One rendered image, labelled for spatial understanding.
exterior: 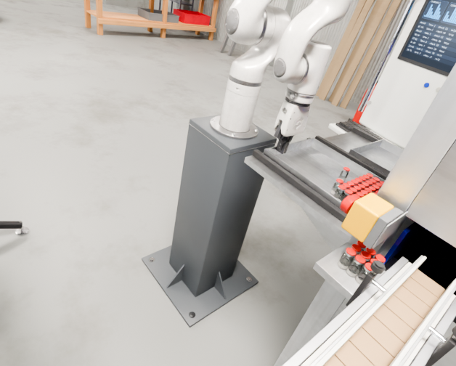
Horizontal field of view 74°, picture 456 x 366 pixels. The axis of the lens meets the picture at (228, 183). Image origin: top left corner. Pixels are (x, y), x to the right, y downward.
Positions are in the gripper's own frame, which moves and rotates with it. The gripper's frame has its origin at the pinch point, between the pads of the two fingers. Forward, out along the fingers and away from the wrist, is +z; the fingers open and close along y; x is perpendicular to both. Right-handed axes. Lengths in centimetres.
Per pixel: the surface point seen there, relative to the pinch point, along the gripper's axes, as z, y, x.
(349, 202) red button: -8.0, -19.5, -33.5
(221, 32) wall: 66, 427, 560
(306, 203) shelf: 4.8, -11.0, -20.7
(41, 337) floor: 92, -73, 32
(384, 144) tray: 2, 54, -11
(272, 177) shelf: 4.5, -10.9, -7.6
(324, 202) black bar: 2.9, -8.1, -24.2
